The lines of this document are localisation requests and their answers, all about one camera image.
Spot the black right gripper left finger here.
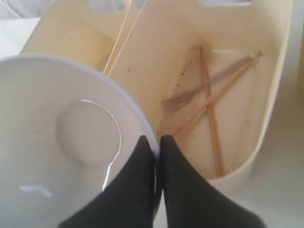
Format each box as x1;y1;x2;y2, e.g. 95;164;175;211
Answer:
59;135;154;228

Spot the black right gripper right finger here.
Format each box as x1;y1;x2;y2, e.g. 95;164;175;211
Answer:
160;135;266;228

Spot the white plastic bowl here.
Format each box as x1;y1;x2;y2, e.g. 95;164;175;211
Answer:
0;54;162;228

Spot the small stainless steel fork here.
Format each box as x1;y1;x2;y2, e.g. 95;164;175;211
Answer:
161;54;259;110

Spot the wooden chopstick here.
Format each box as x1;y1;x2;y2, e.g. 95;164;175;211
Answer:
171;51;262;135
199;46;224;177

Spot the cream bin with triangle mark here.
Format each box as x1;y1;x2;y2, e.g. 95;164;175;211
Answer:
110;0;294;195

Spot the cream bin with circle mark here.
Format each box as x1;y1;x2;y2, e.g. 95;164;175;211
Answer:
21;0;140;75

